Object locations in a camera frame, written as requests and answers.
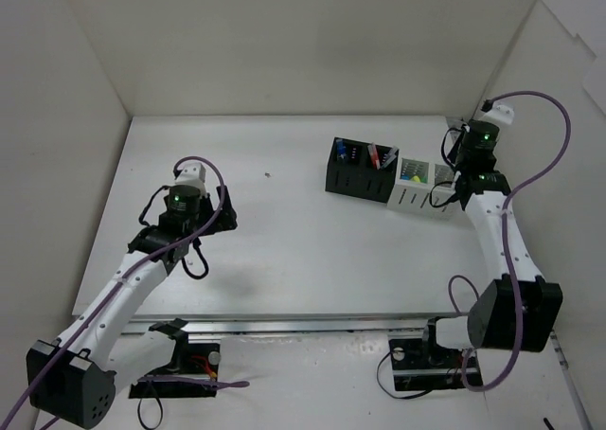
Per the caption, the blue gel pen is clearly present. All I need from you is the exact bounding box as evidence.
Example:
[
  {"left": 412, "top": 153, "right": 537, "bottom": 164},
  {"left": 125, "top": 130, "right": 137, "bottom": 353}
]
[{"left": 335, "top": 138, "right": 348, "bottom": 163}]

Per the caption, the pink gel pen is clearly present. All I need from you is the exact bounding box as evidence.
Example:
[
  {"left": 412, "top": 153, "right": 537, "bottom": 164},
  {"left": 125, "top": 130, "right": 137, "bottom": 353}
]
[{"left": 367, "top": 143, "right": 382, "bottom": 170}]

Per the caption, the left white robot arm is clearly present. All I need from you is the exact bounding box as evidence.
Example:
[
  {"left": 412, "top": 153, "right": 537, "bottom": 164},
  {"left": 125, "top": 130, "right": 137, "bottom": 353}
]
[{"left": 26, "top": 185, "right": 237, "bottom": 429}]

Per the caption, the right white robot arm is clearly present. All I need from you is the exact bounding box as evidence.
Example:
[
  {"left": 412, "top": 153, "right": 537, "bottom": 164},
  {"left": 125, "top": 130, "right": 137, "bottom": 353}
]
[{"left": 419, "top": 120, "right": 563, "bottom": 366}]

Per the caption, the white slotted pen holder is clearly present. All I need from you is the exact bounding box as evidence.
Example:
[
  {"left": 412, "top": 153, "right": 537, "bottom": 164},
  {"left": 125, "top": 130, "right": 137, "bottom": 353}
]
[{"left": 386, "top": 157, "right": 460, "bottom": 220}]

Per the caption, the black slotted pen holder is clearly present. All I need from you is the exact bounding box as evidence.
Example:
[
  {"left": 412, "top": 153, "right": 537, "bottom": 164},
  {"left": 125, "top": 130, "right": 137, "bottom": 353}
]
[{"left": 325, "top": 137, "right": 400, "bottom": 204}]

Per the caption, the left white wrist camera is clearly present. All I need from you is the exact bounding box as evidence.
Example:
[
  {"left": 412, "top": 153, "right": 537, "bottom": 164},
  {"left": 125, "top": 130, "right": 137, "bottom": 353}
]
[{"left": 174, "top": 162, "right": 206, "bottom": 189}]

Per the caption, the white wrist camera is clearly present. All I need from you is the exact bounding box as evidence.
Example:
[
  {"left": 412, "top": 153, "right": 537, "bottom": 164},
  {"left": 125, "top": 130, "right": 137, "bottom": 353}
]
[
  {"left": 478, "top": 99, "right": 515, "bottom": 128},
  {"left": 174, "top": 162, "right": 206, "bottom": 189}
]

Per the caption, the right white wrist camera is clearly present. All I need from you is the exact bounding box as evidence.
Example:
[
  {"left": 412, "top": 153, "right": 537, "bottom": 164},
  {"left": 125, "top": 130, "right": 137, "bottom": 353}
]
[{"left": 478, "top": 99, "right": 515, "bottom": 128}]

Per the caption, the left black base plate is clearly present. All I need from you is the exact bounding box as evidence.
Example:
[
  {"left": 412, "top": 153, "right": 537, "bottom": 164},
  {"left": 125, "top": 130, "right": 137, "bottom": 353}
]
[{"left": 128, "top": 341, "right": 221, "bottom": 400}]

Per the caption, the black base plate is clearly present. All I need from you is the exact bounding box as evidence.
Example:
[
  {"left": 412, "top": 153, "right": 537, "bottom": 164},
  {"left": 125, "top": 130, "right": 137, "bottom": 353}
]
[
  {"left": 128, "top": 341, "right": 221, "bottom": 400},
  {"left": 388, "top": 337, "right": 483, "bottom": 394}
]

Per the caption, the aluminium front rail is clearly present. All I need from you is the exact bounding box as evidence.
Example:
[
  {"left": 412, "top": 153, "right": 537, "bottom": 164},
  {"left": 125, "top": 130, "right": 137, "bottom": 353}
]
[{"left": 70, "top": 310, "right": 474, "bottom": 339}]

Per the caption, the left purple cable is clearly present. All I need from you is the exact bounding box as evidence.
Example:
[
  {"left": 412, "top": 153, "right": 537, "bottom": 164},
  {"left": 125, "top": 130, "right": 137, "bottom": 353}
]
[{"left": 8, "top": 156, "right": 251, "bottom": 429}]

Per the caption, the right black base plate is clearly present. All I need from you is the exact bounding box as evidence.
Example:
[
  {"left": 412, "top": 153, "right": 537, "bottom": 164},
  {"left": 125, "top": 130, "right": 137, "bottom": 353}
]
[{"left": 388, "top": 337, "right": 483, "bottom": 394}]

